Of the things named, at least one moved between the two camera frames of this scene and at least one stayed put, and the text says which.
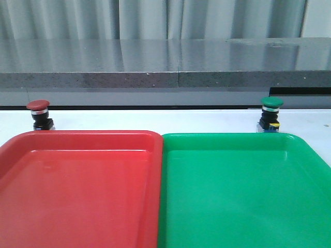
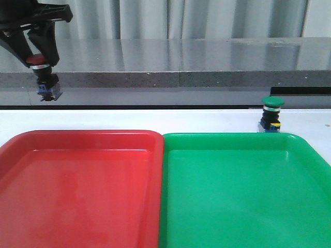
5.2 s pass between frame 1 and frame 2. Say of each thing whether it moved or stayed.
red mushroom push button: moved
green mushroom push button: stayed
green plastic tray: stayed
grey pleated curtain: stayed
